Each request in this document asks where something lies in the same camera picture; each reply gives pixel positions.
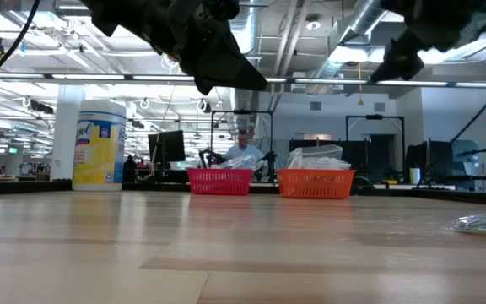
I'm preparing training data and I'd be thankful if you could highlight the yellow white wipes canister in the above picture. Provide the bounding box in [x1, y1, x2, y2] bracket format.
[72, 100, 127, 193]

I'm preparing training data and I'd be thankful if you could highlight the red plastic mesh basket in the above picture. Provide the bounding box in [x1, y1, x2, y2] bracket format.
[186, 167, 255, 196]

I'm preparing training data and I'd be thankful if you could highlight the long ceiling light strip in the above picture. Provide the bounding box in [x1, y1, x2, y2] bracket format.
[0, 72, 486, 89]

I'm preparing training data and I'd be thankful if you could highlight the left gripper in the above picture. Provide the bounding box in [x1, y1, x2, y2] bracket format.
[141, 0, 268, 96]

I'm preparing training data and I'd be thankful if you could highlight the black rounded chair back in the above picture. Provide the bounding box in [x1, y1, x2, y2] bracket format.
[351, 176, 375, 190]

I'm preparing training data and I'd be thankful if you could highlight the dark background workstation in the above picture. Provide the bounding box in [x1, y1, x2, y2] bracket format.
[407, 138, 486, 187]

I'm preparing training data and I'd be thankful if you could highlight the orange plastic mesh basket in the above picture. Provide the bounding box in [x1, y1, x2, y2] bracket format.
[275, 168, 357, 200]

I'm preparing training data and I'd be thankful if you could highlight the black background gantry frame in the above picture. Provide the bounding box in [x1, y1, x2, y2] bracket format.
[345, 114, 406, 170]
[209, 109, 274, 168]

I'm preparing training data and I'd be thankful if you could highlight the black background monitor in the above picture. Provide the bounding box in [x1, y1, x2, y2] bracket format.
[148, 129, 186, 170]

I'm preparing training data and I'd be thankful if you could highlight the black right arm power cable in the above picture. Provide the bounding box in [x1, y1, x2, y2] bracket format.
[451, 67, 486, 144]

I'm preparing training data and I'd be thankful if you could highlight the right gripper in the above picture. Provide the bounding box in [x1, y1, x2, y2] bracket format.
[370, 0, 486, 84]

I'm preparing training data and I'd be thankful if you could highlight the silver nail clipper in bag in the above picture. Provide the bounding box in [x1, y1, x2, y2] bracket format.
[447, 208, 486, 236]

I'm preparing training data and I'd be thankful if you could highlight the person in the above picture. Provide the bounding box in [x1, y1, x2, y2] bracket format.
[224, 129, 266, 162]
[122, 155, 138, 184]

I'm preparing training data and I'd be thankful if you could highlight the black hanging cable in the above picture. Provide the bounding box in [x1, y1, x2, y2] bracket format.
[0, 0, 42, 115]

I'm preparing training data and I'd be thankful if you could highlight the black partition panel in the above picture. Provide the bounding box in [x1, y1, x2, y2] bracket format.
[288, 138, 396, 178]

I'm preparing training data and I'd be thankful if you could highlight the silver ventilation duct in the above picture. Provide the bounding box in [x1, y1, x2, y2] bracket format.
[229, 0, 265, 140]
[305, 0, 398, 94]

